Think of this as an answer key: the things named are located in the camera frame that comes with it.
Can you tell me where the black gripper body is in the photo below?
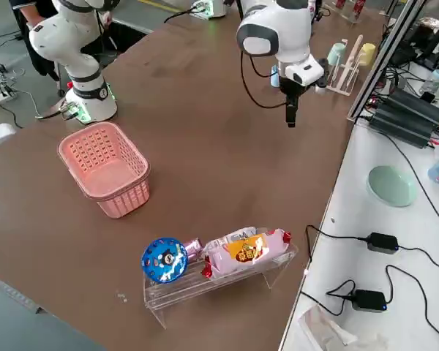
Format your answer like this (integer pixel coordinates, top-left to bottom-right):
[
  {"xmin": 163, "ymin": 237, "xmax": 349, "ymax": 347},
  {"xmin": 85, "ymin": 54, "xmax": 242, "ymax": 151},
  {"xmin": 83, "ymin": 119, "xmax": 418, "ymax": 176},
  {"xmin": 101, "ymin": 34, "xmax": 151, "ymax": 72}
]
[{"xmin": 279, "ymin": 75, "xmax": 309, "ymax": 107}]

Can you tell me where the pale green cup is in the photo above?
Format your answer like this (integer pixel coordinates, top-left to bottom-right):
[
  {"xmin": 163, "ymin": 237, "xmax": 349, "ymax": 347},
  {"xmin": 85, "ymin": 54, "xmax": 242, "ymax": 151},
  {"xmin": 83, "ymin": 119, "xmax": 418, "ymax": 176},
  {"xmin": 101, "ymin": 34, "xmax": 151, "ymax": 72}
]
[{"xmin": 326, "ymin": 42, "xmax": 347, "ymax": 67}]

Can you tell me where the pale green bowl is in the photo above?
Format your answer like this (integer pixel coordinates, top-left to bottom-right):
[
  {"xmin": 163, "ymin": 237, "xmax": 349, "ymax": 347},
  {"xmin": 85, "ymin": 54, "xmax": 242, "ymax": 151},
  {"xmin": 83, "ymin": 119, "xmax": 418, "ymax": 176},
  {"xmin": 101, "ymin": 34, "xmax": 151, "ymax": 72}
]
[{"xmin": 367, "ymin": 165, "xmax": 419, "ymax": 208}]

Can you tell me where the aluminium frame post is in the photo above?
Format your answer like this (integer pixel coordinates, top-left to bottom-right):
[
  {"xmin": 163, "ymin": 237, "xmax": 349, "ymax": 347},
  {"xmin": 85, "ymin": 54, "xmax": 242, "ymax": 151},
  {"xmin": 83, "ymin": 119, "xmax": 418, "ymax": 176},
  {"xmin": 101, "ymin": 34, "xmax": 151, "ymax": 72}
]
[{"xmin": 346, "ymin": 0, "xmax": 427, "ymax": 122}]

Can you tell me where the pale yellow cup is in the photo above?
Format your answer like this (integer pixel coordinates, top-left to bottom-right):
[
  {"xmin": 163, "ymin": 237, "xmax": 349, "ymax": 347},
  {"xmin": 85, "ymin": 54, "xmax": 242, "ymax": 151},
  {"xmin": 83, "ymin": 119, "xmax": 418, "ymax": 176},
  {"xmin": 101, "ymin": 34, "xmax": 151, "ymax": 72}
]
[{"xmin": 357, "ymin": 42, "xmax": 378, "ymax": 69}]

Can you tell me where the clear water bottle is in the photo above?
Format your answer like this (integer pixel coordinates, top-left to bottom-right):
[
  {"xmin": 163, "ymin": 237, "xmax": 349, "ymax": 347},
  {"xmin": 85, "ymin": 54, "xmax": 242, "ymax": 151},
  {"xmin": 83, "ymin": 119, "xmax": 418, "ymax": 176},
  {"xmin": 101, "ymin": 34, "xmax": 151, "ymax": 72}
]
[{"xmin": 418, "ymin": 68, "xmax": 439, "ymax": 97}]

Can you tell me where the large pink snack packet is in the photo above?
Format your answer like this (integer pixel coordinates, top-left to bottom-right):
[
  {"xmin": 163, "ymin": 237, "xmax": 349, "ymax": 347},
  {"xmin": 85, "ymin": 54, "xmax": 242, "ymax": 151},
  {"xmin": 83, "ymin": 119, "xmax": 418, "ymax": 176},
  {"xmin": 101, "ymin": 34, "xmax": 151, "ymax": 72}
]
[{"xmin": 200, "ymin": 228, "xmax": 292, "ymax": 281}]

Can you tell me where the person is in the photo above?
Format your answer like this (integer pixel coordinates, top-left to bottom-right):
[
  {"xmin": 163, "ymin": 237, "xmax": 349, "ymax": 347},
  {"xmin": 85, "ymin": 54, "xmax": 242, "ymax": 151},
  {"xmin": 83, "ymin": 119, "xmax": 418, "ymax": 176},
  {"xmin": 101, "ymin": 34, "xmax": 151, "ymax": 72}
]
[{"xmin": 9, "ymin": 0, "xmax": 61, "ymax": 80}]

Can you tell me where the black power adapter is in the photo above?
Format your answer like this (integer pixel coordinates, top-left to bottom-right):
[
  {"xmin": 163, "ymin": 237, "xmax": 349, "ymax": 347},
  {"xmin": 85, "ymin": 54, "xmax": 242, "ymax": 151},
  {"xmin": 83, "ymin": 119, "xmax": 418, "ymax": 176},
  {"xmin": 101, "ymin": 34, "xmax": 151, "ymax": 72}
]
[
  {"xmin": 352, "ymin": 289, "xmax": 388, "ymax": 313},
  {"xmin": 367, "ymin": 231, "xmax": 400, "ymax": 256}
]

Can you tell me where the black power supply unit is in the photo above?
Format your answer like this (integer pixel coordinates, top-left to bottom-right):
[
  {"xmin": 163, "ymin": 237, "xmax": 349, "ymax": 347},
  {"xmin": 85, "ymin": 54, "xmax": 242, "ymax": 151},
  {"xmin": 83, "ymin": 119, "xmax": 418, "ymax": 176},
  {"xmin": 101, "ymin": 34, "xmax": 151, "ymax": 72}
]
[
  {"xmin": 367, "ymin": 107, "xmax": 439, "ymax": 150},
  {"xmin": 375, "ymin": 86, "xmax": 439, "ymax": 127}
]

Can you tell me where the pink plastic basket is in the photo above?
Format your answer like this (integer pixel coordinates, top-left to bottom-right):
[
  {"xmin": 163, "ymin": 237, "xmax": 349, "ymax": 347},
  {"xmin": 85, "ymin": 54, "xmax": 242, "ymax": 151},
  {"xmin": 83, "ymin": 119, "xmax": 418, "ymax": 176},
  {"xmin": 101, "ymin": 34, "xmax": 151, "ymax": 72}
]
[{"xmin": 56, "ymin": 121, "xmax": 151, "ymax": 220}]

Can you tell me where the clear plastic bag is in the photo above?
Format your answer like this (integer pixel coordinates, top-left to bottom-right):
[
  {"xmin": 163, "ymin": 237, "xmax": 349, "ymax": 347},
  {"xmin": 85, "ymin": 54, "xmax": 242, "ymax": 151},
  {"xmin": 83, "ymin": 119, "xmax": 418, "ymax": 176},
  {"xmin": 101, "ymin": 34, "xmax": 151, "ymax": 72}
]
[{"xmin": 297, "ymin": 304, "xmax": 389, "ymax": 351}]

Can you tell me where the blue snack tube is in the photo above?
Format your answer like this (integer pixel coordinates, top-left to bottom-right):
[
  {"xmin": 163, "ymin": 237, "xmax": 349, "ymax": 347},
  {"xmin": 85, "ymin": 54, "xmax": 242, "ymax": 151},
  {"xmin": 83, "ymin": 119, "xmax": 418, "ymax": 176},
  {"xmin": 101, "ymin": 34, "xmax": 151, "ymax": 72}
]
[{"xmin": 140, "ymin": 237, "xmax": 190, "ymax": 286}]

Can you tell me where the clear acrylic snack shelf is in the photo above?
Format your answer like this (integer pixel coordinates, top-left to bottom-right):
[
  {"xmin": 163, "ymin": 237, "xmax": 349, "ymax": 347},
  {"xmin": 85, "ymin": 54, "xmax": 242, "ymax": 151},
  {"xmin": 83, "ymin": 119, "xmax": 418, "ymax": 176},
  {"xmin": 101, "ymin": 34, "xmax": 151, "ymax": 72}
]
[{"xmin": 142, "ymin": 233, "xmax": 300, "ymax": 330}]

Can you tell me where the clear acrylic bottle shelf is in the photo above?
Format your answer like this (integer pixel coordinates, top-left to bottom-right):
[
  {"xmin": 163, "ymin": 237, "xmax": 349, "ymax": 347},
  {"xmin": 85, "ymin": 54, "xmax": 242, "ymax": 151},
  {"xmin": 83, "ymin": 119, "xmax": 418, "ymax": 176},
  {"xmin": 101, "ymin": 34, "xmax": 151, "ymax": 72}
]
[{"xmin": 322, "ymin": 0, "xmax": 382, "ymax": 23}]

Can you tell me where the small pink snack packet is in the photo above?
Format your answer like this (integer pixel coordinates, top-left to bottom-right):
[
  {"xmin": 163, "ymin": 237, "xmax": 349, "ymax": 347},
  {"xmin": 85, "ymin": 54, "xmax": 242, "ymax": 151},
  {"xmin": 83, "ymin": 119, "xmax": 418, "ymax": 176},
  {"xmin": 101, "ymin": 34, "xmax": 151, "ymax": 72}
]
[{"xmin": 184, "ymin": 237, "xmax": 206, "ymax": 263}]

